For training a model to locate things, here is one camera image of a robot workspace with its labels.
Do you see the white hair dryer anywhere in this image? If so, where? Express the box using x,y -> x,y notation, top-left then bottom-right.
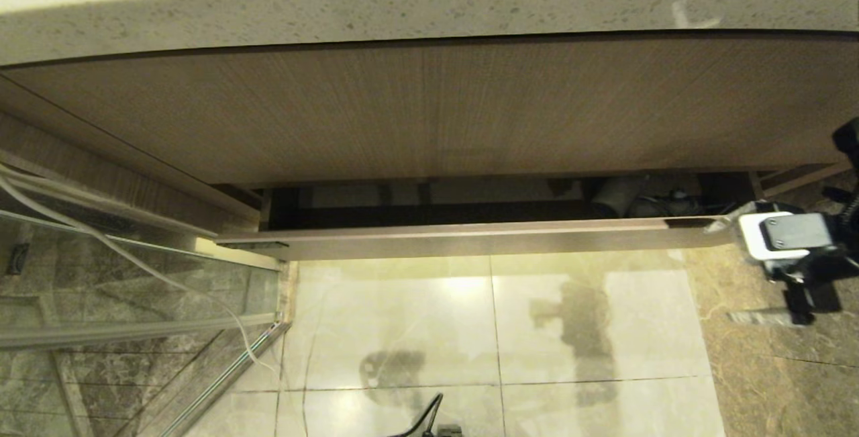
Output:
592,177 -> 702,218

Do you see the light wooden vanity drawer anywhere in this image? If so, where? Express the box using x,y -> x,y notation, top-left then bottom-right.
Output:
215,174 -> 762,262

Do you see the light wooden vanity cabinet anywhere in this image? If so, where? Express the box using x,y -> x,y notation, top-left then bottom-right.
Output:
0,33 -> 859,233

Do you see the aluminium glass door bar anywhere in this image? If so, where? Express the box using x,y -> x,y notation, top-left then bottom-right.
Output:
0,313 -> 281,349

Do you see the clear glass shower panel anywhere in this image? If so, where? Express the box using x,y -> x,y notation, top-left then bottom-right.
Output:
0,215 -> 291,437

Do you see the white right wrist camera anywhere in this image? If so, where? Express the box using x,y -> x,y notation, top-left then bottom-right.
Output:
738,211 -> 834,262

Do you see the black cable near base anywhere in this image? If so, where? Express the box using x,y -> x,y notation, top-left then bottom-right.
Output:
389,393 -> 444,437

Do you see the chrome floor rail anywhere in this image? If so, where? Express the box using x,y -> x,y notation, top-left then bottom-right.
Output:
160,322 -> 292,437

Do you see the aluminium shower track rail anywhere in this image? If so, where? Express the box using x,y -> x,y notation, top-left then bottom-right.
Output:
0,155 -> 301,272

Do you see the thin white cable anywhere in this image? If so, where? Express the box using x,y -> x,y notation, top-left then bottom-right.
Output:
0,167 -> 283,381

